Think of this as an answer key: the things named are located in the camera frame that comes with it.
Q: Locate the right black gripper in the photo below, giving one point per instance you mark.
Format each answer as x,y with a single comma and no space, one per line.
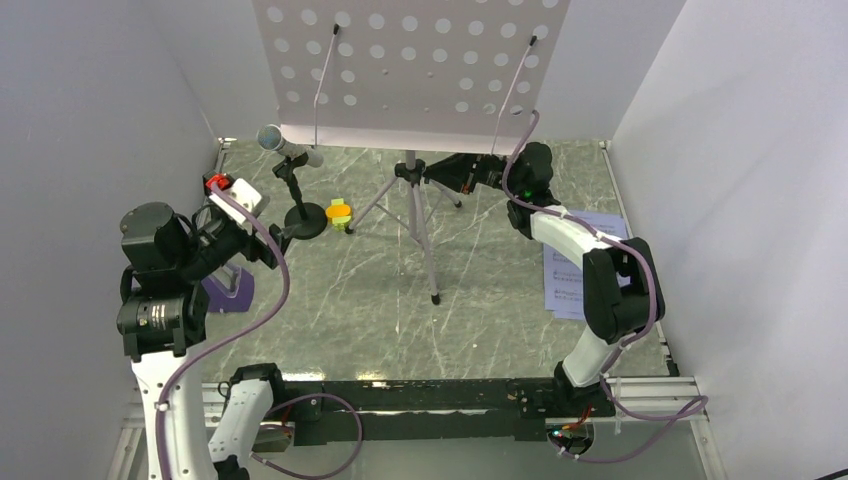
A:
455,172

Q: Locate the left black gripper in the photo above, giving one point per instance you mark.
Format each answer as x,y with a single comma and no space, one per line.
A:
255,247

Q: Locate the purple metronome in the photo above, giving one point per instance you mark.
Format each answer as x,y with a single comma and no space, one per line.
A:
230,289

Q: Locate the lilac tripod music stand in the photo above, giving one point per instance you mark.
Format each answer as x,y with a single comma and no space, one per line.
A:
408,75

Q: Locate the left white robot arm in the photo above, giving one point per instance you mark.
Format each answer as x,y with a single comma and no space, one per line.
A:
162,322

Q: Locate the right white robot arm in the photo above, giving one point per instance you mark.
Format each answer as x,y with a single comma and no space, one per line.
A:
621,295

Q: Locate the orange green toy block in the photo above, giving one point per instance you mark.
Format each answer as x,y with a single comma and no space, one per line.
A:
339,214

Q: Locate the silver toy microphone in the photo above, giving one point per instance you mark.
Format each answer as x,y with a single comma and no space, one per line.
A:
270,138

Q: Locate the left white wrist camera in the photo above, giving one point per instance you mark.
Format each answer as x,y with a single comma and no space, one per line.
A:
239,191

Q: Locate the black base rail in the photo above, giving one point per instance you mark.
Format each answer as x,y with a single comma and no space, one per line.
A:
522,409

